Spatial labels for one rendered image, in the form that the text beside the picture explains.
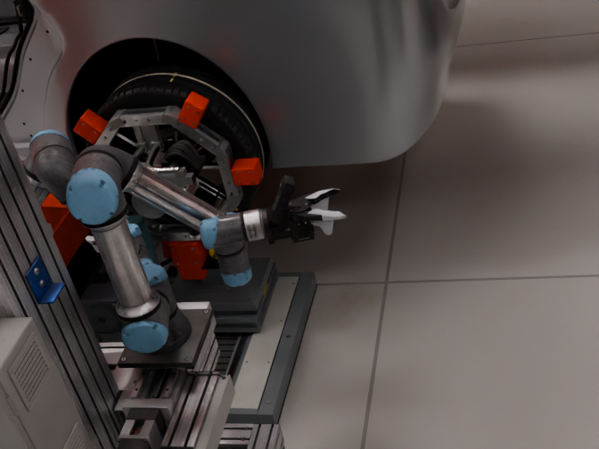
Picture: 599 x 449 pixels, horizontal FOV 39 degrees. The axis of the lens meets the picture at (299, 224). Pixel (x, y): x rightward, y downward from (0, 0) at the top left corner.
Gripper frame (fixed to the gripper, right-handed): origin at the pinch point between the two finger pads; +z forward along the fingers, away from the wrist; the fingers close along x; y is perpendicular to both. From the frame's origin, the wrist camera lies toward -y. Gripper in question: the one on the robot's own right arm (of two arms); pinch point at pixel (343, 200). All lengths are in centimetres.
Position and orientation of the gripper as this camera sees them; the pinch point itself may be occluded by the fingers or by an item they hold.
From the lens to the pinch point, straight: 206.3
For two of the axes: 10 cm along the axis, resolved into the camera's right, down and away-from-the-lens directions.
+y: 1.8, 8.8, 4.4
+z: 9.8, -1.9, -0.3
